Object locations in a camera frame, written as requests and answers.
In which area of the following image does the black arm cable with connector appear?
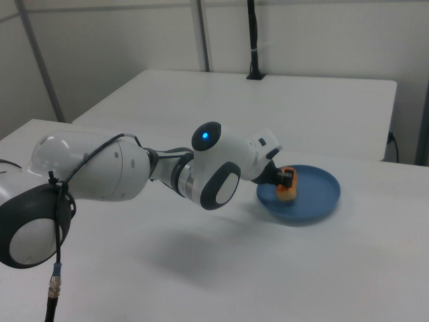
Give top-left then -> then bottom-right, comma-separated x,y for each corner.
44,132 -> 196,322

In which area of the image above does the grey metal partition post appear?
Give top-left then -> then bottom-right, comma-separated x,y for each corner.
191,0 -> 212,72
15,0 -> 67,123

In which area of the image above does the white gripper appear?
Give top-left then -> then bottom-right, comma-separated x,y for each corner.
241,128 -> 295,189

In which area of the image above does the black hanging cable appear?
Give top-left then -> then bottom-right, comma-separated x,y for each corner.
387,131 -> 401,163

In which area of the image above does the blue round plate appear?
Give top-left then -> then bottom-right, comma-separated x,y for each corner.
255,164 -> 343,227

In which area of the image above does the orange bread piece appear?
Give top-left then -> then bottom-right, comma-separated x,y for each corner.
275,166 -> 299,201

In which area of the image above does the white side table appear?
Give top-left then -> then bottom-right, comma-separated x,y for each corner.
71,68 -> 398,162

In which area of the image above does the black camera pole with clamp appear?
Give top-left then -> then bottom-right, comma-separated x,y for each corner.
245,0 -> 267,81

